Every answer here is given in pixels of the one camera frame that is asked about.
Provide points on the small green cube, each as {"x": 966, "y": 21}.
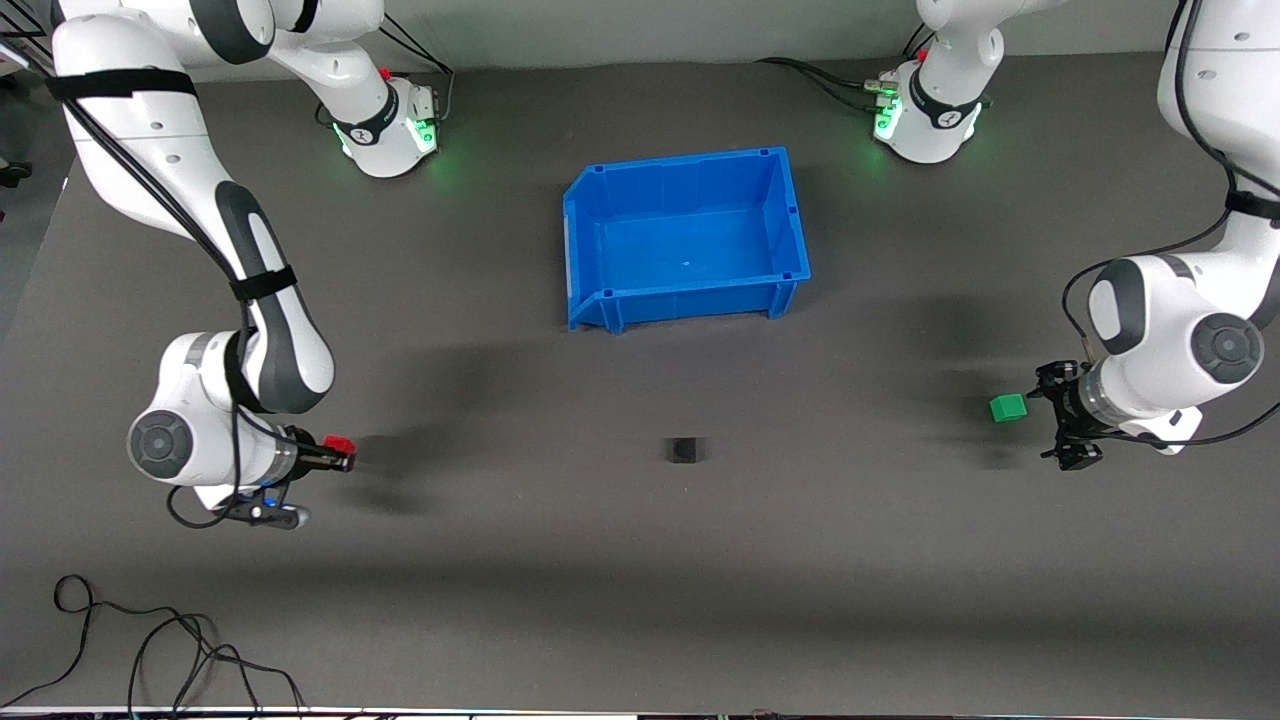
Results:
{"x": 1008, "y": 407}

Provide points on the blue plastic storage bin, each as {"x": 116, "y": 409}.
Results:
{"x": 690, "y": 245}

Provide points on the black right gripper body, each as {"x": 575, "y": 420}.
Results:
{"x": 303, "y": 453}

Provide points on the small red cube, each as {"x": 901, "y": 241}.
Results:
{"x": 339, "y": 444}

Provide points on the small black cube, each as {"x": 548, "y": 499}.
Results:
{"x": 684, "y": 450}

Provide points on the black chair caster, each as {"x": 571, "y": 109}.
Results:
{"x": 14, "y": 173}

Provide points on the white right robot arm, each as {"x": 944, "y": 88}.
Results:
{"x": 150, "y": 150}

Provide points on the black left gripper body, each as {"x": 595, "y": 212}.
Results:
{"x": 1064, "y": 406}

